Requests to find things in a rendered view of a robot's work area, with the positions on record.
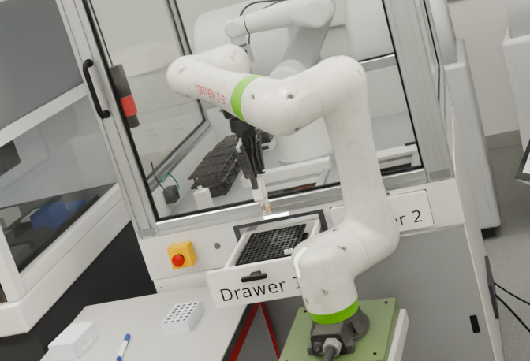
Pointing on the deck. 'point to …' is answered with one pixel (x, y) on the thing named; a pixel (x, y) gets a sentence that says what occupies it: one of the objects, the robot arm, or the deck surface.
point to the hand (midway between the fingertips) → (258, 187)
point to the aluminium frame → (438, 116)
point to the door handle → (94, 90)
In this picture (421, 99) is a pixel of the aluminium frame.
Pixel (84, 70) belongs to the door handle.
